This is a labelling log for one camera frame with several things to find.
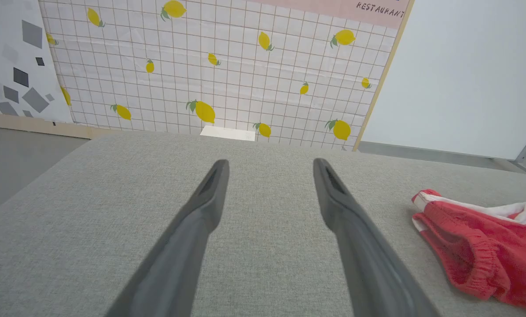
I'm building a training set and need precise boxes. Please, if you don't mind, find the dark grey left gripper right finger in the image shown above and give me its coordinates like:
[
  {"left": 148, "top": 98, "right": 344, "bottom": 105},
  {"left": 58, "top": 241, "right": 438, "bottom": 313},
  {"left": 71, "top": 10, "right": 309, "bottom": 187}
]
[{"left": 313, "top": 158, "right": 440, "bottom": 317}]

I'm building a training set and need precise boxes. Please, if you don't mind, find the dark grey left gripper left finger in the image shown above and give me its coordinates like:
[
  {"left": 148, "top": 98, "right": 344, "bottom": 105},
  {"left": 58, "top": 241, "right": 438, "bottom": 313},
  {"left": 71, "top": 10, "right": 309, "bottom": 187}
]
[{"left": 106, "top": 159, "right": 231, "bottom": 317}]

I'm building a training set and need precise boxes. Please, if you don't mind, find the red garment with white trim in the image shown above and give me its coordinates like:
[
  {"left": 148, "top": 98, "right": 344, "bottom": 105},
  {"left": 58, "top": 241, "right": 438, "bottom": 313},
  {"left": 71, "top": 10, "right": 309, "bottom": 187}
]
[{"left": 411, "top": 189, "right": 526, "bottom": 314}]

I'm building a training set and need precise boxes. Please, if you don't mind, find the small white box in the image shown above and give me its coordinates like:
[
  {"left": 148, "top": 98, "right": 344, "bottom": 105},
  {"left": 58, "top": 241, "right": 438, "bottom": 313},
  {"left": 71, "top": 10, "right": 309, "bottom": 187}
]
[{"left": 199, "top": 125, "right": 257, "bottom": 142}]

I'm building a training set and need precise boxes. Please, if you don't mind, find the wooden baseboard strip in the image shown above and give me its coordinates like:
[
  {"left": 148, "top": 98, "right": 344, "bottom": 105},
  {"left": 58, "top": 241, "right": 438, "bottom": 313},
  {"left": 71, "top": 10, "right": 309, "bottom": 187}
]
[{"left": 0, "top": 111, "right": 116, "bottom": 140}]

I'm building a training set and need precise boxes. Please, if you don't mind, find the lemon print grid panel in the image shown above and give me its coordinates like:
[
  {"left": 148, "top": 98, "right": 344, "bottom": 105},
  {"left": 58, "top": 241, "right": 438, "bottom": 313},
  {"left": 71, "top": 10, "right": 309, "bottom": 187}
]
[{"left": 37, "top": 0, "right": 416, "bottom": 152}]

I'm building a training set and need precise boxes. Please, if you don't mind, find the plain white board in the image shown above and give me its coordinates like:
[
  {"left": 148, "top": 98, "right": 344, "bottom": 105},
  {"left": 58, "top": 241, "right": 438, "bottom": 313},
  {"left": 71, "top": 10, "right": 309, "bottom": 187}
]
[{"left": 359, "top": 0, "right": 526, "bottom": 161}]

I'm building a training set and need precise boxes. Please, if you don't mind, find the grey terrazzo print panel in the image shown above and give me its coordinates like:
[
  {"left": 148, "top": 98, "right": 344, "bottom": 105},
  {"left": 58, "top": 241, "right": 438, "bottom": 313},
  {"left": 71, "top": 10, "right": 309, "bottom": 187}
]
[{"left": 0, "top": 0, "right": 75, "bottom": 124}]

